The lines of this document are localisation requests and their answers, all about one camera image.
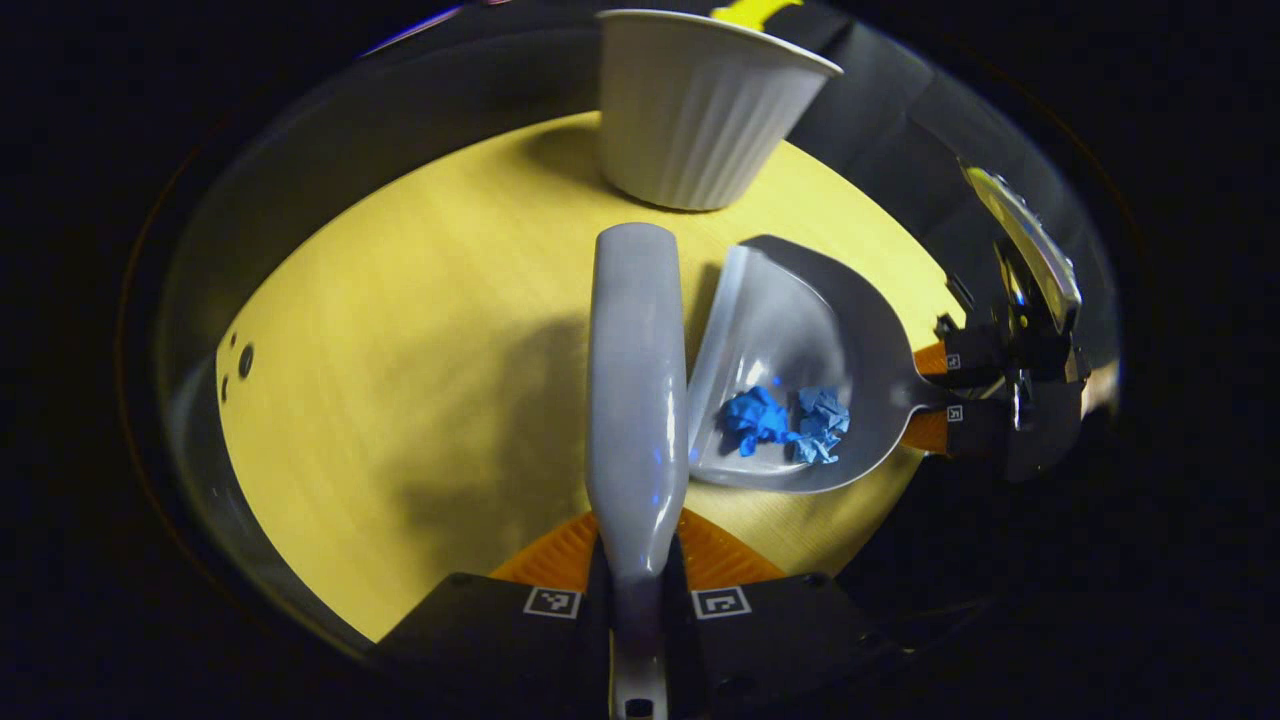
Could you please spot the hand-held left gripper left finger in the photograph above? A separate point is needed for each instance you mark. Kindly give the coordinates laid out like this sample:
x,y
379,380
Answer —
x,y
480,625

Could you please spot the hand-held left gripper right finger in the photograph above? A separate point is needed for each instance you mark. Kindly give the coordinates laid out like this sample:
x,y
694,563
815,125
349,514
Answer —
x,y
790,625

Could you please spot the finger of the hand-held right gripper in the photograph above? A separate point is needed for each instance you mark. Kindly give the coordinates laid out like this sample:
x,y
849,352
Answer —
x,y
975,425
975,365

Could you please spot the grey plastic dustpan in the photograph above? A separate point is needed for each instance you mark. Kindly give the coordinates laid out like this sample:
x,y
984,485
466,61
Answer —
x,y
870,330

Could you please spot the light blue paper trash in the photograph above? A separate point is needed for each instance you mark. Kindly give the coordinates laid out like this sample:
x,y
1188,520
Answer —
x,y
822,415

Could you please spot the dark blue paper trash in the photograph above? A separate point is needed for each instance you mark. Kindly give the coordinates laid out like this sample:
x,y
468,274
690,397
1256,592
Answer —
x,y
755,415

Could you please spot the small grey broom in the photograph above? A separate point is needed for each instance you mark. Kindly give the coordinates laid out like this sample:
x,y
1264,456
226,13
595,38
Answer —
x,y
637,400

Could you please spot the white ribbed garbage bin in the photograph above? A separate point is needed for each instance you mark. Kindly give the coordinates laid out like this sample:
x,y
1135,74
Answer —
x,y
690,120

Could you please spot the wooden desktop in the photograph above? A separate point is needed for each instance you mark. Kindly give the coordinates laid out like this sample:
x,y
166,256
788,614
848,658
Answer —
x,y
400,300

